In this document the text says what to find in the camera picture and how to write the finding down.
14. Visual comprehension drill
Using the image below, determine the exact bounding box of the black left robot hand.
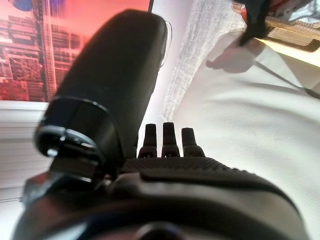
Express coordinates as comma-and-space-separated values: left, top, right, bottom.
12, 8, 310, 240

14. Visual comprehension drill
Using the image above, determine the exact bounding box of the black garment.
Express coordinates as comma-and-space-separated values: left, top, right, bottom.
232, 0, 275, 48

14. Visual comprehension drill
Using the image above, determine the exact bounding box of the beige bed blanket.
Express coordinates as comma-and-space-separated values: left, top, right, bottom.
171, 24, 320, 240

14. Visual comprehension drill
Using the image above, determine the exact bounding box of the beige upholstered bed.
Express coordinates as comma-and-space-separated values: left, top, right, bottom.
252, 39, 320, 100

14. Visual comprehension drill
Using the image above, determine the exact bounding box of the brown wicker basket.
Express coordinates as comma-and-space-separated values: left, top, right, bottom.
264, 9, 320, 53

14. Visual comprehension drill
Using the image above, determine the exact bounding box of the grey rug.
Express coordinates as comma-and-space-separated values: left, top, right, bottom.
159, 0, 249, 121

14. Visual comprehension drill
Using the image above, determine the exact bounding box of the white curtain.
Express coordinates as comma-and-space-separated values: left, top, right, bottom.
0, 99, 52, 204

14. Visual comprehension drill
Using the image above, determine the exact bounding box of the red wall artwork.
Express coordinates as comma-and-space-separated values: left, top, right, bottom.
0, 0, 154, 103

